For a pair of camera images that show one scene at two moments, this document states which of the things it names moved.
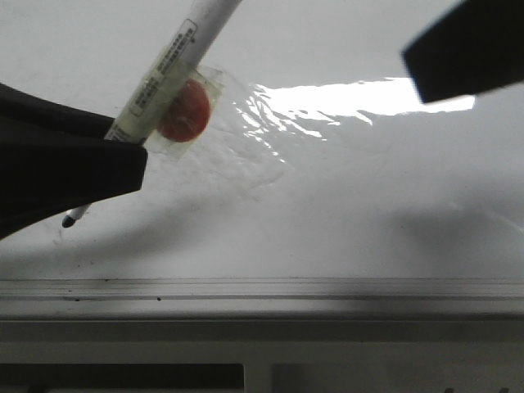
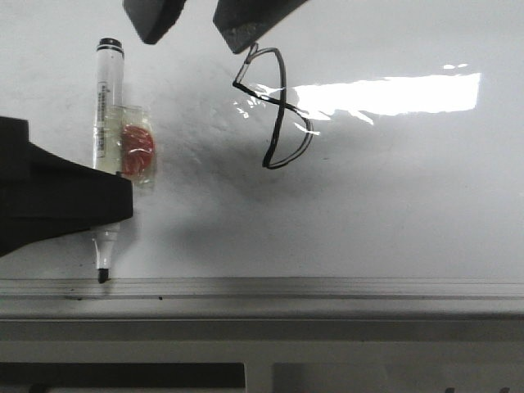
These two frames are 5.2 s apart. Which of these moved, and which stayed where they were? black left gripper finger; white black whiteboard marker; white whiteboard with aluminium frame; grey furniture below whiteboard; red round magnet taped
Moved: white black whiteboard marker; red round magnet taped; black left gripper finger
Stayed: grey furniture below whiteboard; white whiteboard with aluminium frame
